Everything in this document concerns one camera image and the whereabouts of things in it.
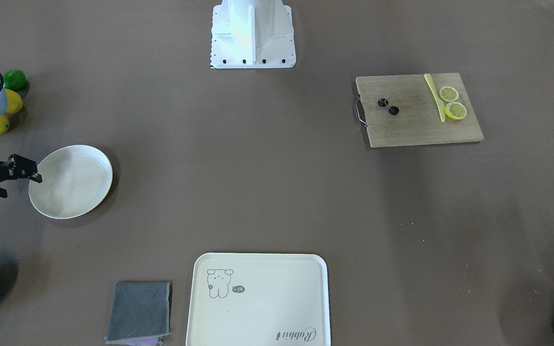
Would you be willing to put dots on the cream round plate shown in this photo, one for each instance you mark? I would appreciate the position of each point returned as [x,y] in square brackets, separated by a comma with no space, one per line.
[75,180]

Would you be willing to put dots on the dark red cherry pair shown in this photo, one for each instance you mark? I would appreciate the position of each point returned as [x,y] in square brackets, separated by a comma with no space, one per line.
[391,109]

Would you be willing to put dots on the cream rabbit tray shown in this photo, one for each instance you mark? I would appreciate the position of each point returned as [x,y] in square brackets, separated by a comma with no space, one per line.
[259,299]

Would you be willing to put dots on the yellow lemon near lime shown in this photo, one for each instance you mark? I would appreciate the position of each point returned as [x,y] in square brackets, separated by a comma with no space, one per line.
[14,102]

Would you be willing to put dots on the green lime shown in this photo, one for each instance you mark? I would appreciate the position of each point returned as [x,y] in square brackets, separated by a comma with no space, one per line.
[14,80]

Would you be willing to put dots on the grey folded cloth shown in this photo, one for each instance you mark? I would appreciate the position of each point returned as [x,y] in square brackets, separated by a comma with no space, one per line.
[140,313]

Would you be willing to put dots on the wooden cutting board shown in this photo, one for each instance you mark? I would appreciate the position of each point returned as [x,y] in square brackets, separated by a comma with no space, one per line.
[418,122]

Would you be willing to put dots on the yellow plastic knife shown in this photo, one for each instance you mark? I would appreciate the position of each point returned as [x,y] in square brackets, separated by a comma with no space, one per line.
[440,104]

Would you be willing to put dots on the lemon slice upper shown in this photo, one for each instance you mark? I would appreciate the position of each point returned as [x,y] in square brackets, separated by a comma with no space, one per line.
[448,94]

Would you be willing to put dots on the lemon slice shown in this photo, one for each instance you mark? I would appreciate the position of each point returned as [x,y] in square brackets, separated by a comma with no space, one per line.
[448,94]
[455,110]

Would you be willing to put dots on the lemon slice lower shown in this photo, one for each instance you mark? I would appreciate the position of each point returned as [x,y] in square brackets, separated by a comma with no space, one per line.
[455,110]

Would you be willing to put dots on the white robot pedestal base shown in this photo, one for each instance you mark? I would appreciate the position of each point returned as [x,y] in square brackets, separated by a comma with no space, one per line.
[252,34]

